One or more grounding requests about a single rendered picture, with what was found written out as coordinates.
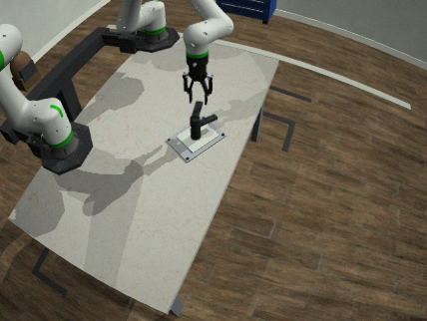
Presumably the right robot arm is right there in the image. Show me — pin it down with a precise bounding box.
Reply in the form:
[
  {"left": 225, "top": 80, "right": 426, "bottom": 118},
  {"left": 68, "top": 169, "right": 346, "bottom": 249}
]
[{"left": 0, "top": 24, "right": 79, "bottom": 160}]

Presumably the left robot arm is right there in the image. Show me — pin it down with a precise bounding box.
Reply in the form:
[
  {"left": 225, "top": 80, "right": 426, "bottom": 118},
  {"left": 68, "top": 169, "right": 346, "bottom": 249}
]
[{"left": 116, "top": 0, "right": 233, "bottom": 68}]

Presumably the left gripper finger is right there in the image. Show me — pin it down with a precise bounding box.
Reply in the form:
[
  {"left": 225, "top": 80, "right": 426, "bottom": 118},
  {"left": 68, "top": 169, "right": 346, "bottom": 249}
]
[
  {"left": 199, "top": 74, "right": 214, "bottom": 105},
  {"left": 183, "top": 72, "right": 196, "bottom": 104}
]

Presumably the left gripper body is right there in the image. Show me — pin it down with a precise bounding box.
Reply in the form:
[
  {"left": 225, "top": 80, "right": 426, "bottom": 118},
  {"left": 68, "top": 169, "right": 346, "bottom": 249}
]
[{"left": 188, "top": 66, "right": 208, "bottom": 82}]

